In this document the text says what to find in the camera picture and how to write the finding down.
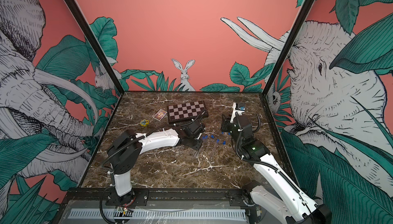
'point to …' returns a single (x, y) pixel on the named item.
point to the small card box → (160, 114)
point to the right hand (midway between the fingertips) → (223, 112)
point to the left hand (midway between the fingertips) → (200, 142)
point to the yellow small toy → (144, 122)
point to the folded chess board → (185, 111)
